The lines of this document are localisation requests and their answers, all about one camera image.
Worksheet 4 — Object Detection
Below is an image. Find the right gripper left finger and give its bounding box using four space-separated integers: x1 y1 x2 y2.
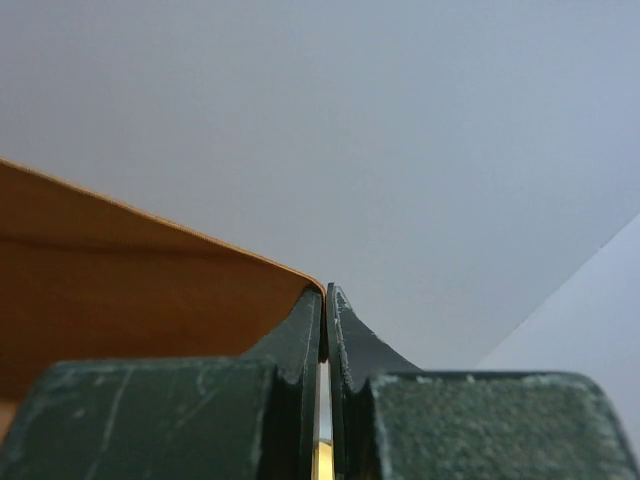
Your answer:
1 288 322 479

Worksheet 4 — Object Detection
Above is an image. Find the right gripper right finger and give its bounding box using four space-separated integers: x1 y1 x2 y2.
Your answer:
326 285 639 479

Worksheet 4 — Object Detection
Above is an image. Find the brown cloth napkin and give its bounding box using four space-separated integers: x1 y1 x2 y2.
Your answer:
1 162 319 402

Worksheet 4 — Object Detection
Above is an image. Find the yellow plate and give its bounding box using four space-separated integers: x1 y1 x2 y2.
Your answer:
312 440 335 480

